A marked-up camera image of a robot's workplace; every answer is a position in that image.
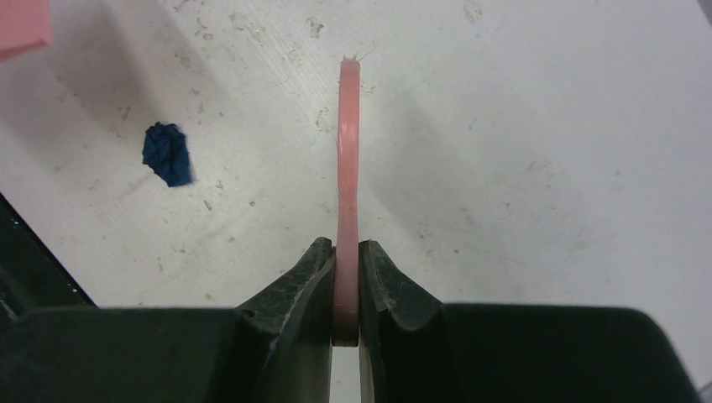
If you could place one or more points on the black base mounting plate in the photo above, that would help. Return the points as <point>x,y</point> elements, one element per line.
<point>31,276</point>

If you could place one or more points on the pink plastic hand brush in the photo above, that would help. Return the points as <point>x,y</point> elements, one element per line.
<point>345,298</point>

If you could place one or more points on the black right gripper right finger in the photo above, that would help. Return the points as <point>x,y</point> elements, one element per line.
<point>415,348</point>

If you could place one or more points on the pink plastic dustpan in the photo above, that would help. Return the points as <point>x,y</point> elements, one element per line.
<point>25,26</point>

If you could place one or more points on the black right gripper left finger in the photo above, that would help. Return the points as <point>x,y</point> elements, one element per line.
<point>275,347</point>

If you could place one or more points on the small dark blue paper scrap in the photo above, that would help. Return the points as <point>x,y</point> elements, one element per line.
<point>165,152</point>

